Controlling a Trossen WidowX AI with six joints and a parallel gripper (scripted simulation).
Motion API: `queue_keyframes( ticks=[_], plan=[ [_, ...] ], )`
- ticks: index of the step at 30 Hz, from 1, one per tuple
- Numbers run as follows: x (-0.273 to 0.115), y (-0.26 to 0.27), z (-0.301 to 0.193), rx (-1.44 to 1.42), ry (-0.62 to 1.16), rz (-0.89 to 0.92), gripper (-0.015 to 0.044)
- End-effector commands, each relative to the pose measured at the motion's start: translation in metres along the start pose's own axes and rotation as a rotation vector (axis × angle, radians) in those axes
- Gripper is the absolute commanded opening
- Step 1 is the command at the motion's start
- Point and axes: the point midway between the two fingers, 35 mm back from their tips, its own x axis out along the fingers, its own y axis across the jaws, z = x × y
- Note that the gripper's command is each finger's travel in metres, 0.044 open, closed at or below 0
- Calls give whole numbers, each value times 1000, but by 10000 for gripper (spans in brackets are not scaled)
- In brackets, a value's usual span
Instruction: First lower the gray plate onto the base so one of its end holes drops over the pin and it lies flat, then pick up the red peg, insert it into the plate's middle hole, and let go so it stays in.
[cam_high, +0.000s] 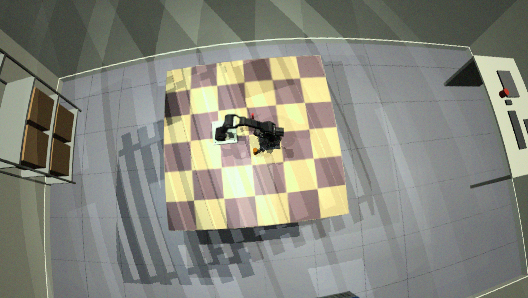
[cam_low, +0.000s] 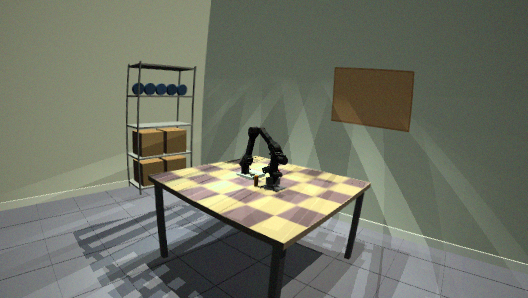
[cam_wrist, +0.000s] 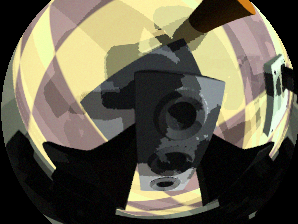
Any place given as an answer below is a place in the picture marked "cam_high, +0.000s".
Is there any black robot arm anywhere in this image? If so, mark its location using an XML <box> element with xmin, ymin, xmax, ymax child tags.
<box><xmin>215</xmin><ymin>114</ymin><xmax>284</xmax><ymax>148</ymax></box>

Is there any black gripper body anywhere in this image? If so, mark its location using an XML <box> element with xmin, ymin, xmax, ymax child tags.
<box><xmin>253</xmin><ymin>129</ymin><xmax>282</xmax><ymax>146</ymax></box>

